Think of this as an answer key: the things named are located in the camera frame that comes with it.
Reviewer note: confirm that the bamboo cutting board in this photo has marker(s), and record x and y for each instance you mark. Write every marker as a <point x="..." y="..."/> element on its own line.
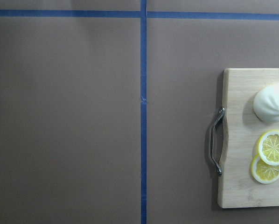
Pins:
<point x="241" y="131"/>

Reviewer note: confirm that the white steamed bun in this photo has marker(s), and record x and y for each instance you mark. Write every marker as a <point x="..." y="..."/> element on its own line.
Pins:
<point x="266" y="104"/>

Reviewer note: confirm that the upper lemon slice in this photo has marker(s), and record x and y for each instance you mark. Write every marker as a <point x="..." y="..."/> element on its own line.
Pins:
<point x="268" y="147"/>

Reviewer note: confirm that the lemon slice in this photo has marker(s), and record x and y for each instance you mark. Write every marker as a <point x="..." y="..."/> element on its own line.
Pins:
<point x="268" y="147"/>
<point x="263" y="172"/>

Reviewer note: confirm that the lower lemon slice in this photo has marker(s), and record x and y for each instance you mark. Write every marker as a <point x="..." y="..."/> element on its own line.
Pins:
<point x="263" y="172"/>

